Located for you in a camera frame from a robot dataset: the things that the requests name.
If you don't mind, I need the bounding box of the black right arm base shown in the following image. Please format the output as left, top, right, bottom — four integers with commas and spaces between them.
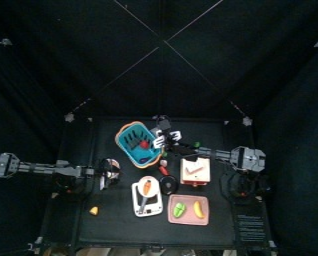
220, 169, 268, 202

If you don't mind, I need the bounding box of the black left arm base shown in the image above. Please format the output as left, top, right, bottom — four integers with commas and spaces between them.
53, 173, 92, 202

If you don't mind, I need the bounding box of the blue basket orange rim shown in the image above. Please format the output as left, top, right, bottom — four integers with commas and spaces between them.
114, 121, 164, 169

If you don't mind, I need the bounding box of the orange toy carrot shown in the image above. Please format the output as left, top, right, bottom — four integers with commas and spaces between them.
141, 179, 152, 196

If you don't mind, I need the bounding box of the white and red box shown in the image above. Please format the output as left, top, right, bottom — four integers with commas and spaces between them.
179, 157, 212, 187

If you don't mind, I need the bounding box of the white round bowl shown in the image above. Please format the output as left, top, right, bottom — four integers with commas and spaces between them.
136, 175, 161, 198

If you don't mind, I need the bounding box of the grey metal spoon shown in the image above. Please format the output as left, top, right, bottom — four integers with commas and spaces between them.
137, 195, 150, 214

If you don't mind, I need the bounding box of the white kitchen scale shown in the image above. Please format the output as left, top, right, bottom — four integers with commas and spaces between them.
130, 181, 164, 218

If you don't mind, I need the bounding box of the black round pan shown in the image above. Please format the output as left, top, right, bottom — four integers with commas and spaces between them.
158, 175, 180, 196

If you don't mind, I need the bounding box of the green toy pepper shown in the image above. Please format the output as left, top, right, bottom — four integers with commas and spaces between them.
172, 202, 187, 219

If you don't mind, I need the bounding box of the yellow toy banana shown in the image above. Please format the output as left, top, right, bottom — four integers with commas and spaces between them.
192, 200, 205, 220

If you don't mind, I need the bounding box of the pink rectangular tray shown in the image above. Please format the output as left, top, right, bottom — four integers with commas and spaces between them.
166, 194, 211, 227

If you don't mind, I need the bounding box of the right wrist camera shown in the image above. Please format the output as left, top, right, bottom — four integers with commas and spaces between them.
150, 114, 172, 132

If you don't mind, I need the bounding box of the thin frame cord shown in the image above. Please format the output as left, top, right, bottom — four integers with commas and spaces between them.
69, 0, 224, 116
112, 0, 248, 118

